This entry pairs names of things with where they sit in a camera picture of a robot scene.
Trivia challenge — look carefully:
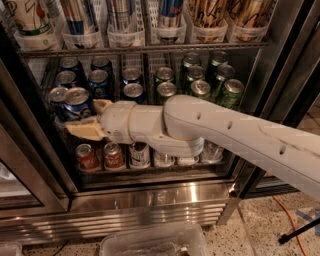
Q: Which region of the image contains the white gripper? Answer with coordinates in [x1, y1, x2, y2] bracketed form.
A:
[65, 99, 136, 144]

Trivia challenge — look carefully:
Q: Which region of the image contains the blue pepsi can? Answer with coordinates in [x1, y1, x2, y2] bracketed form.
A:
[88, 69, 113, 99]
[122, 67, 143, 85]
[122, 83, 145, 104]
[55, 70, 82, 88]
[91, 56, 113, 74]
[60, 57, 85, 77]
[64, 87, 94, 121]
[48, 87, 68, 122]

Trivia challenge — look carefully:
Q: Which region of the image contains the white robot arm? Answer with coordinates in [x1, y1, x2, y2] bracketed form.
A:
[65, 95, 320, 200]

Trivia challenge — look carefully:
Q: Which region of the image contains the red soda can left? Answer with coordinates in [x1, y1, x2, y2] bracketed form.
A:
[75, 144, 100, 171]

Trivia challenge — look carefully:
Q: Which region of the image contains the red soda can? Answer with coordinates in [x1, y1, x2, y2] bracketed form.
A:
[103, 142, 125, 170]
[75, 144, 100, 171]

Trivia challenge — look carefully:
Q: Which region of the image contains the red soda can right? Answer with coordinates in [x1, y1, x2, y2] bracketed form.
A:
[103, 142, 125, 170]

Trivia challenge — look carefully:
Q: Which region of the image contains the steel fridge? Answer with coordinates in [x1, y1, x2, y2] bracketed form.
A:
[0, 0, 320, 246]

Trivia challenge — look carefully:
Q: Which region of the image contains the green can front left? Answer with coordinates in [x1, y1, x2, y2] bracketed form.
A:
[156, 82, 177, 105]

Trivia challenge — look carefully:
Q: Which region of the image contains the green can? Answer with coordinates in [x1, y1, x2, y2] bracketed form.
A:
[211, 64, 235, 98]
[156, 82, 177, 105]
[188, 80, 211, 100]
[185, 66, 205, 83]
[207, 51, 229, 72]
[154, 67, 175, 85]
[180, 52, 201, 76]
[217, 79, 244, 109]

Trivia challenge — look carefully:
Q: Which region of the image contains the fridge glass door left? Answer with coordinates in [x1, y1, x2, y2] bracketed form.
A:
[0, 62, 69, 219]

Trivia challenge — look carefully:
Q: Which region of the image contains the clear water bottle middle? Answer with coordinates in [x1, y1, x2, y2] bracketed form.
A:
[177, 156, 199, 166]

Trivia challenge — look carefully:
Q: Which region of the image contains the clear water bottle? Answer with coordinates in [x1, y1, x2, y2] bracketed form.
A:
[201, 141, 224, 163]
[177, 156, 199, 166]
[154, 151, 175, 167]

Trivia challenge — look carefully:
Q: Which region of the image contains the blue silver tall can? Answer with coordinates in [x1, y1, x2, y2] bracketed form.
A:
[60, 0, 98, 35]

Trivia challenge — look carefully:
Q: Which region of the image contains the silver striped tall can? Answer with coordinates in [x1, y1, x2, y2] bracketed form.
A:
[106, 0, 135, 34]

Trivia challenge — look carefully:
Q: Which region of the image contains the green can front middle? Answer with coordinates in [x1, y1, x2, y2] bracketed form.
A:
[188, 80, 211, 100]

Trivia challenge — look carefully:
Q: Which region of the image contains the green can back middle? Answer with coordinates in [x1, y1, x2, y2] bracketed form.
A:
[180, 52, 201, 76]

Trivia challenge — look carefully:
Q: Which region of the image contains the white printed tall can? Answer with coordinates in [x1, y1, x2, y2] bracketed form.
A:
[2, 0, 53, 36]

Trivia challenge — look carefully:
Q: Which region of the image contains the blue red energy can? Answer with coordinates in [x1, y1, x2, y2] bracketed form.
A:
[157, 0, 183, 28]

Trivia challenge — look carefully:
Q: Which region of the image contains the green can back right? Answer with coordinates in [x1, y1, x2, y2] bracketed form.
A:
[207, 51, 229, 72]

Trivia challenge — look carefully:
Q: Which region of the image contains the green can front right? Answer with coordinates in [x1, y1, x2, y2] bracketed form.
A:
[217, 79, 244, 109]

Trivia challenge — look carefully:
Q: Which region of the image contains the gold tall can left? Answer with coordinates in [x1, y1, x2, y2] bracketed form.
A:
[187, 0, 227, 29]

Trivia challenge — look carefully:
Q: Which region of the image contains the gold tall can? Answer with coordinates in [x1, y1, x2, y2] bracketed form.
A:
[228, 0, 273, 28]
[187, 0, 227, 29]

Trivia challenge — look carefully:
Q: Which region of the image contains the gold tall can right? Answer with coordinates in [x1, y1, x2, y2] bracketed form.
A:
[228, 0, 273, 28]

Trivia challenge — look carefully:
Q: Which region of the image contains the fridge sliding door right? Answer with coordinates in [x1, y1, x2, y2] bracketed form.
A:
[232, 0, 320, 199]

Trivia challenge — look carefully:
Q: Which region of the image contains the clear water bottle left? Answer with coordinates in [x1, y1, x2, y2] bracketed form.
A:
[154, 151, 175, 167]

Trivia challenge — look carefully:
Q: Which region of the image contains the clear water bottle right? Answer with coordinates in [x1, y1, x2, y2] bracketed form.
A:
[201, 141, 224, 163]

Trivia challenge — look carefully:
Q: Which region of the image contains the clear plastic bin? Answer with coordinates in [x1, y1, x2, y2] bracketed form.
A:
[99, 223, 209, 256]

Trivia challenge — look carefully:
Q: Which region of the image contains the black stand leg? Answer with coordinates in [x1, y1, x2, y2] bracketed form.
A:
[278, 218, 320, 244]

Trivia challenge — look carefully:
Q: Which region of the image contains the orange cable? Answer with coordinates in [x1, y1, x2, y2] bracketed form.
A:
[271, 195, 308, 256]

